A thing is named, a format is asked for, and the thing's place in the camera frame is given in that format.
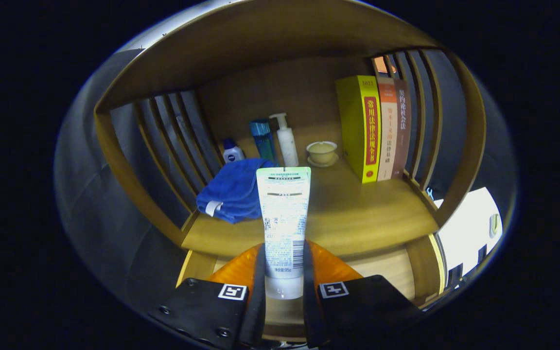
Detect beige lidded tea cup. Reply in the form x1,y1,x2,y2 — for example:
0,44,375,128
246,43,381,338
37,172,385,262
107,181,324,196
306,141,340,168

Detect wooden drawer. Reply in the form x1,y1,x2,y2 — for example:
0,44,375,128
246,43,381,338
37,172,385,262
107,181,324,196
175,233,448,343

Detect white pump bottle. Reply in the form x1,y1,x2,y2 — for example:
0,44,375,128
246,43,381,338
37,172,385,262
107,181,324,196
269,113,300,167

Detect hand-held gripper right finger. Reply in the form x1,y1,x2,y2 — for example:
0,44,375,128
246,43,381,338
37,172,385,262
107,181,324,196
302,241,424,349

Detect white cosmetic tube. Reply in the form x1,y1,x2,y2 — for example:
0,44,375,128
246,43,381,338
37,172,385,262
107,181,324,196
256,167,312,299

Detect thick yellow book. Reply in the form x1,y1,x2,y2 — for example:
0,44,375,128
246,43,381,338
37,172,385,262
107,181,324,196
335,75,383,184

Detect white side cabinet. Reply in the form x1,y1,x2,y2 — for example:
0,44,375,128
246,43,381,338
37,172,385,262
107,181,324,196
433,187,503,290

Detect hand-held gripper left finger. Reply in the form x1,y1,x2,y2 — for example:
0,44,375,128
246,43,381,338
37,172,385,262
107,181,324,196
148,243,267,350

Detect orange and white book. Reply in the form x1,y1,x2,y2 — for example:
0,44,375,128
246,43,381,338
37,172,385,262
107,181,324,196
376,77,399,182

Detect wooden cabinet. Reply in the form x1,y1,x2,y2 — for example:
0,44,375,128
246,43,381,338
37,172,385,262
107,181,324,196
93,0,487,312

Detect small white blue-capped bottle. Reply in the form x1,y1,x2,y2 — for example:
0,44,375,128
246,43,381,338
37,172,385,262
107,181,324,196
222,139,245,163

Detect blue folded towel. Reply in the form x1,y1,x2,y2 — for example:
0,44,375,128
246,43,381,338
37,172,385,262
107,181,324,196
196,158,273,224

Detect wooden countertop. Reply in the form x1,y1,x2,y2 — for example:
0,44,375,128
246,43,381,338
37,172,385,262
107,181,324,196
181,158,438,258

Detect black open box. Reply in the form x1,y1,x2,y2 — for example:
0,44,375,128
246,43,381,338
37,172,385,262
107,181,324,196
448,262,464,287

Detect brown book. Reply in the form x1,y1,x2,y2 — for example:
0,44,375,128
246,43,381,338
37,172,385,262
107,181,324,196
392,79,413,179

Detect tall blue bottle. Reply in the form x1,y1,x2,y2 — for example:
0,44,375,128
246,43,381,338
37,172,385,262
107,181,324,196
249,119,278,166

